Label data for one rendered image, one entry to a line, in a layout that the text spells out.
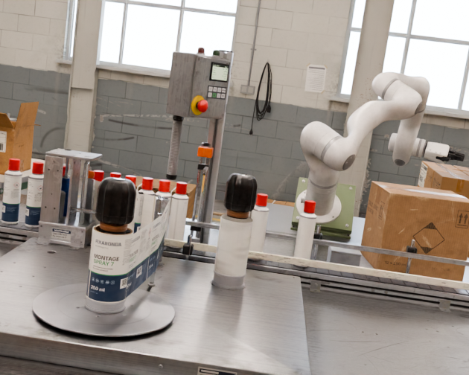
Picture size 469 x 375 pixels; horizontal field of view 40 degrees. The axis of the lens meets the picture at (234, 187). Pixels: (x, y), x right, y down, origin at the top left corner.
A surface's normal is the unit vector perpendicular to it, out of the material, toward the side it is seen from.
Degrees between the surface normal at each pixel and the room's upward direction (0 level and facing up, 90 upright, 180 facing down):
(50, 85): 90
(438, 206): 90
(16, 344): 90
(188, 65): 90
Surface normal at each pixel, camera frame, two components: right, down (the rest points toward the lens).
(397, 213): 0.04, 0.18
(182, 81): -0.62, 0.05
